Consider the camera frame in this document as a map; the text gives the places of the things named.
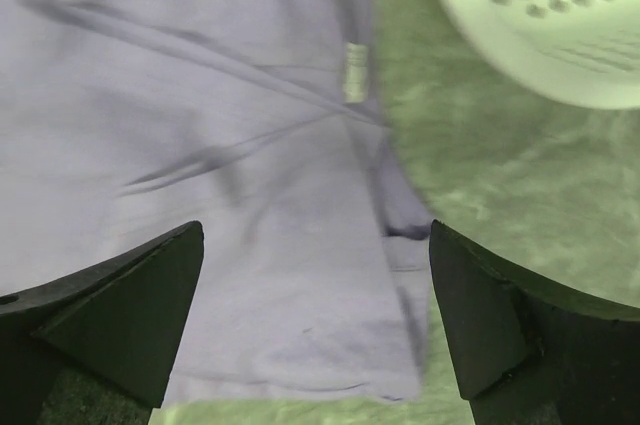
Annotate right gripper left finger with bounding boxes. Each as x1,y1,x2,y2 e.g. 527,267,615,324
1,221,204,424

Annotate white plastic laundry basket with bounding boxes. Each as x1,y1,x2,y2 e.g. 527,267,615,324
440,0,639,110

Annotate purple t shirt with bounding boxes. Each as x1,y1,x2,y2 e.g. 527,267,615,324
1,0,429,405

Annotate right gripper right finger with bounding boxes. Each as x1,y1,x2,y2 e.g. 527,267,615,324
429,221,639,425

